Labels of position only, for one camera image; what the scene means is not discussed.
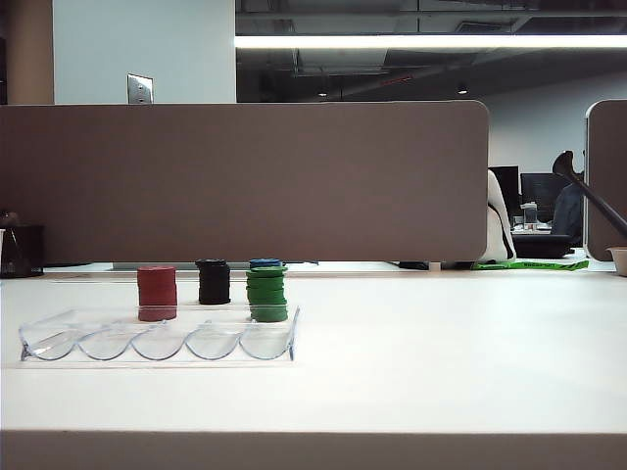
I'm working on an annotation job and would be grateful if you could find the clear plastic chip tray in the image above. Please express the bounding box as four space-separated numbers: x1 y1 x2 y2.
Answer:
18 304 301 362

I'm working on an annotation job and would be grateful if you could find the metal wall switch plate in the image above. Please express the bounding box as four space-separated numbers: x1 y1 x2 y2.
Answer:
126 72 155 105

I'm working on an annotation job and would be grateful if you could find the wide brown desk partition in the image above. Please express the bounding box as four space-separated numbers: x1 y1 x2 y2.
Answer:
0 100 491 264

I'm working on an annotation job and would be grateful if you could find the black poker chip stack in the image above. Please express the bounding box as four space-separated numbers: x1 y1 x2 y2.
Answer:
195 258 231 306

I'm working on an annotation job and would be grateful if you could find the green tape strip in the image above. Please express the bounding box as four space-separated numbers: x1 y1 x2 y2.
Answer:
472 259 591 271

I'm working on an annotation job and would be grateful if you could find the wide black computer monitor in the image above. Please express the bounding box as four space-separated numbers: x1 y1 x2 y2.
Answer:
520 172 564 224

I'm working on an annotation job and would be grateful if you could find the red poker chip stack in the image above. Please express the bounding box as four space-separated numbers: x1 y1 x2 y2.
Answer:
136 265 178 322

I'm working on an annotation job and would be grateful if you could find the black desk tray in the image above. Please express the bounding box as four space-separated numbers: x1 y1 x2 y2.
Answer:
513 233 575 259

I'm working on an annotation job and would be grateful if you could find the black long-handled spoon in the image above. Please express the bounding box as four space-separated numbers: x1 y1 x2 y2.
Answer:
552 150 627 229

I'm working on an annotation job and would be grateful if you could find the long ceiling light strip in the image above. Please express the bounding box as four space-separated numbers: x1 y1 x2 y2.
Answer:
234 33 627 49

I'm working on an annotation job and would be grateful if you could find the beige paper bowl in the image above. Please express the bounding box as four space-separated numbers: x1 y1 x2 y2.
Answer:
605 246 627 276

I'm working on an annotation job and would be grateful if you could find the narrow black computer monitor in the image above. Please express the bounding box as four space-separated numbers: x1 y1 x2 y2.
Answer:
489 164 520 212

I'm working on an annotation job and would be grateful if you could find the narrow brown desk partition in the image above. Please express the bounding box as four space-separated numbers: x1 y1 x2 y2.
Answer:
586 99 627 262

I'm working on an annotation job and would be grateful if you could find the green poker chip stack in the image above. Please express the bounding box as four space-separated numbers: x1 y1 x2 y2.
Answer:
245 271 289 323

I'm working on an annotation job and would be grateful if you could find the seated person in blue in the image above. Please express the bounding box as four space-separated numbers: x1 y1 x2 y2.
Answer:
552 149 587 246

